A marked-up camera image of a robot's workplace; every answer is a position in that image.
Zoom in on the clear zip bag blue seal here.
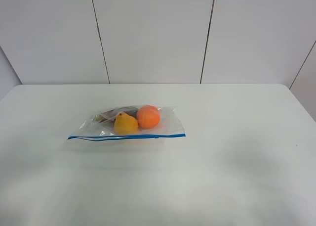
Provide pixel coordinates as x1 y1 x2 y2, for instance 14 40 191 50
68 105 186 141

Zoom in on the orange fruit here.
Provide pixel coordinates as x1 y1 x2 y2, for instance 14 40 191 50
136 105 160 129

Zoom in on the yellow pear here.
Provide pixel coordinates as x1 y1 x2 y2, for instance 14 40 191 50
114 112 139 135

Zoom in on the dark purple eggplant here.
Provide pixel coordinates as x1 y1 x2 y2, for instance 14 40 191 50
94 106 139 123

